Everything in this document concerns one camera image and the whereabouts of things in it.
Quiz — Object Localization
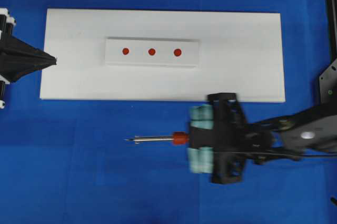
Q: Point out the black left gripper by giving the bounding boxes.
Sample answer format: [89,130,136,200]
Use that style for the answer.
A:
[1,8,57,109]

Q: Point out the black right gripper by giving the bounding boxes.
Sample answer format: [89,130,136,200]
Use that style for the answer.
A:
[187,93,274,184]

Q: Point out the red handled soldering iron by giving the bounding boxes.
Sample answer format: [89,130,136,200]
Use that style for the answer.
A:
[124,132,189,145]

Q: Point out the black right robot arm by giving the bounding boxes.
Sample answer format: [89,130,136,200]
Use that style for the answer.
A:
[187,93,336,184]

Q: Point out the white foam base board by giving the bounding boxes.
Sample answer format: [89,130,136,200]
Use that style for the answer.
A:
[40,9,286,102]

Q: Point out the small white marked plate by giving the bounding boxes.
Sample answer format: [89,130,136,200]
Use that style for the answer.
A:
[104,37,200,68]

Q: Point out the blue table cover cloth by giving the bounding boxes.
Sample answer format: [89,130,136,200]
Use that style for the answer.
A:
[1,0,336,223]

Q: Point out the black soldering iron cord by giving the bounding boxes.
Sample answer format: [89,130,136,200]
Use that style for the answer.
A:
[213,150,337,158]

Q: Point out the black aluminium frame post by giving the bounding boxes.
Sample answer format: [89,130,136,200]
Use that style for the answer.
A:
[316,0,336,104]

